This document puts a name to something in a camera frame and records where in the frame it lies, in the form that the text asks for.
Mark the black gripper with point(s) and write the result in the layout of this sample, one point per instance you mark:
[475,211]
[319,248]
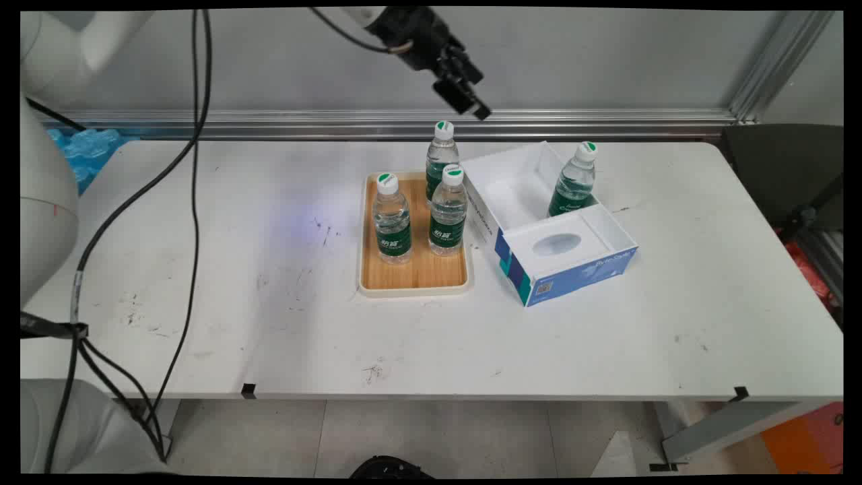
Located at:
[412,37]

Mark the water bottle green label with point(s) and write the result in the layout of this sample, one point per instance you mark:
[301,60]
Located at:
[448,212]
[441,158]
[574,183]
[391,222]

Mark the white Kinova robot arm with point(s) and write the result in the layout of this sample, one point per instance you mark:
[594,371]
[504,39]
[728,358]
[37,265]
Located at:
[47,202]

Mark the bamboo tray with white rim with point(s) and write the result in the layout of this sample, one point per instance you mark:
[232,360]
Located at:
[417,269]

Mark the white and blue cardboard box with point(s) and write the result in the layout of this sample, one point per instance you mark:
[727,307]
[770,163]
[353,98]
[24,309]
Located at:
[566,249]

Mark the blue bubble wrap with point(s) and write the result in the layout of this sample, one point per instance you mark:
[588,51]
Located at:
[84,151]

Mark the black round object on floor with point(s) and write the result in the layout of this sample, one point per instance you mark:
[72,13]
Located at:
[390,467]

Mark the red bag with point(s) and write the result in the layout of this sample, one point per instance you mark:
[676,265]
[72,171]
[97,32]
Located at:
[811,273]

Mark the grey table leg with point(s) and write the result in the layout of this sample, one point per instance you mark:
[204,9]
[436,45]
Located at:
[727,428]

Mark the aluminium frame rail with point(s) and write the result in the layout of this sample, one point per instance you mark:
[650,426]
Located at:
[404,124]

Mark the aluminium frame post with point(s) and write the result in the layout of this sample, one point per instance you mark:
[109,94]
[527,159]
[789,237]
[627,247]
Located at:
[781,64]

